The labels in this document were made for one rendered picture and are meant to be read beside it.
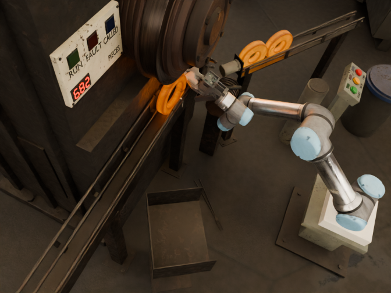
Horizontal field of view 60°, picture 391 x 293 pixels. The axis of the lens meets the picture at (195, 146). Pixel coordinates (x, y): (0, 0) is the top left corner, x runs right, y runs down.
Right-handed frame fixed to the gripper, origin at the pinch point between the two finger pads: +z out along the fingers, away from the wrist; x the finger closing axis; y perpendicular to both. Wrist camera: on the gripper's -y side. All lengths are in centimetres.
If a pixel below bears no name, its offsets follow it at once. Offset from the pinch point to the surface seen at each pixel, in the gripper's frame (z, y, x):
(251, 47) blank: -17.7, 6.3, -31.7
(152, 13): 15, 43, 28
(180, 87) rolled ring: -3.3, -2.5, 6.1
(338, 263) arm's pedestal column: -129, -32, 9
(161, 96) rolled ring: 0.3, 2.5, 19.6
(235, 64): -17.1, -2.2, -26.0
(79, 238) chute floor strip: -8, -16, 76
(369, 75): -90, -4, -96
